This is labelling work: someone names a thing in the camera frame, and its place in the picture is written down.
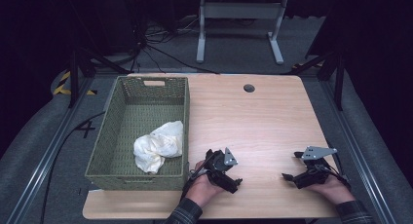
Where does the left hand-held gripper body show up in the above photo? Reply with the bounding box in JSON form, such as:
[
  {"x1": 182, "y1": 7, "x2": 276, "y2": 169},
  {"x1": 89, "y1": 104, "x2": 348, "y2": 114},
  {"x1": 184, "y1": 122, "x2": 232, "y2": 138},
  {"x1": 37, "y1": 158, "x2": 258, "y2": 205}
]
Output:
[{"x1": 204, "y1": 147, "x2": 240, "y2": 187}]

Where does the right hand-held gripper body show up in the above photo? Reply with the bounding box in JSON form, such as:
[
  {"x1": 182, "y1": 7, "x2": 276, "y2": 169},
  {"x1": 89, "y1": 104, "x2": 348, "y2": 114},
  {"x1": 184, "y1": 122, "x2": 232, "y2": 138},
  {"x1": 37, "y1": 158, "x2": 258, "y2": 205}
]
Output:
[{"x1": 293, "y1": 146, "x2": 338, "y2": 189}]

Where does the white cloth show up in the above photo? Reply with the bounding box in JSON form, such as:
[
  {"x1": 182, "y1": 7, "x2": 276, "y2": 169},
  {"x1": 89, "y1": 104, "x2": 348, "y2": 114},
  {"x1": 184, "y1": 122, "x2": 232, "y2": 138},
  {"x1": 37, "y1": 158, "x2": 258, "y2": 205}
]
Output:
[{"x1": 132, "y1": 120, "x2": 184, "y2": 174}]

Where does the green woven basket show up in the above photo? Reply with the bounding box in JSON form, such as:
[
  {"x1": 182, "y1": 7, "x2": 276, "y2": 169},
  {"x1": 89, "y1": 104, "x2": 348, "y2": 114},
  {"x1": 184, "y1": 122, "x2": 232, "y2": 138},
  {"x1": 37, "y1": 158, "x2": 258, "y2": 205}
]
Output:
[{"x1": 85, "y1": 75, "x2": 191, "y2": 192}]

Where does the person's left hand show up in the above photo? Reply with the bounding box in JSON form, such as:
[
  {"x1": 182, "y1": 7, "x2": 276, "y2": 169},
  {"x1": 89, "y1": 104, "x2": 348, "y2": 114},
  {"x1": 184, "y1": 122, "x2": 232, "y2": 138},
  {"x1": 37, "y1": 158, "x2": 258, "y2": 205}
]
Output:
[{"x1": 184, "y1": 161, "x2": 226, "y2": 208}]

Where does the person's right hand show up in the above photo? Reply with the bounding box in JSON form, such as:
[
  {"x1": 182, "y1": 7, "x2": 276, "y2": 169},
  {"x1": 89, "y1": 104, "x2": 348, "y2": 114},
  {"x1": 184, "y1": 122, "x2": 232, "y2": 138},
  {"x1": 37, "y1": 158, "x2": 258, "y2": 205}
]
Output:
[{"x1": 306, "y1": 174, "x2": 357, "y2": 205}]

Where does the black metal tripod stand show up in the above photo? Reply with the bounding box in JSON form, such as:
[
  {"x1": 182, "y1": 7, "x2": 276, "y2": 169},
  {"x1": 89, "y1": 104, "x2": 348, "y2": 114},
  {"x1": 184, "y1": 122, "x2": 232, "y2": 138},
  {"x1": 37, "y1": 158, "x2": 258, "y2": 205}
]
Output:
[
  {"x1": 66, "y1": 47, "x2": 131, "y2": 109},
  {"x1": 282, "y1": 48, "x2": 346, "y2": 112}
]

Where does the black floor tape mark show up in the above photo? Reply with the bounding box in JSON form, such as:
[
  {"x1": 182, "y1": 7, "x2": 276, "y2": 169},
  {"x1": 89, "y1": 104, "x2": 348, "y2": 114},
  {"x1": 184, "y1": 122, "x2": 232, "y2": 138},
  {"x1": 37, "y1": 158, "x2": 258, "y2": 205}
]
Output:
[{"x1": 74, "y1": 120, "x2": 96, "y2": 139}]

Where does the yellow black hazard tape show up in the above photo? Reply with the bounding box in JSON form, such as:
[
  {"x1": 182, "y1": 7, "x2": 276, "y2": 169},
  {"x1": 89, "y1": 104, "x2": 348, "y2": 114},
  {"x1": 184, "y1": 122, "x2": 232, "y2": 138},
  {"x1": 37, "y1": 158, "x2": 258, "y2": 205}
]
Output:
[{"x1": 53, "y1": 71, "x2": 97, "y2": 96}]

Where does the right hand-held gripper black cable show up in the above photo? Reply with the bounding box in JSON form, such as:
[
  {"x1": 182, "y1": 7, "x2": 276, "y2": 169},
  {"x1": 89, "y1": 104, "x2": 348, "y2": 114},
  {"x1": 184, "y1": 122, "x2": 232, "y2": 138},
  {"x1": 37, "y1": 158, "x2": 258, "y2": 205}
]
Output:
[{"x1": 324, "y1": 152, "x2": 353, "y2": 190}]

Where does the aluminium floor rail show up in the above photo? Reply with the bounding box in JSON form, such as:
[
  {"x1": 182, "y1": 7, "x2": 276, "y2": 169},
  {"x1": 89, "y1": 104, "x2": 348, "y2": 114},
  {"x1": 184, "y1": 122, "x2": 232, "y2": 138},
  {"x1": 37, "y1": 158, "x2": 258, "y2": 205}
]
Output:
[
  {"x1": 6, "y1": 77, "x2": 94, "y2": 224},
  {"x1": 319, "y1": 77, "x2": 398, "y2": 224}
]

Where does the tangle of floor cables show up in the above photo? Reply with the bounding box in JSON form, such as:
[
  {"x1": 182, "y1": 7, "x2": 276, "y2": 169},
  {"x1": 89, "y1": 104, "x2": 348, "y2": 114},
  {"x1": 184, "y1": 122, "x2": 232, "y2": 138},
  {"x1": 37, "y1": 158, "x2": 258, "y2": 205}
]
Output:
[{"x1": 130, "y1": 16, "x2": 220, "y2": 75}]

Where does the grey metal desk frame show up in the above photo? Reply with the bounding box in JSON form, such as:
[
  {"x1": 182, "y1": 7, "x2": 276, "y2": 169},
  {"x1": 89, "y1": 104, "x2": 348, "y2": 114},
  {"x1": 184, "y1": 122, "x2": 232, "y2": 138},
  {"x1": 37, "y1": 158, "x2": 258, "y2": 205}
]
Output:
[{"x1": 196, "y1": 0, "x2": 289, "y2": 65}]

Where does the black floor cable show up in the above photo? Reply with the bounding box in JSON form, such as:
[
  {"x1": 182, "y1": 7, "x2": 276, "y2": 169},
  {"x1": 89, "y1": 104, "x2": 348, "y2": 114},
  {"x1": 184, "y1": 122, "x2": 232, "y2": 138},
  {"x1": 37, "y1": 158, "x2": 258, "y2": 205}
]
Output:
[{"x1": 40, "y1": 110, "x2": 106, "y2": 224}]

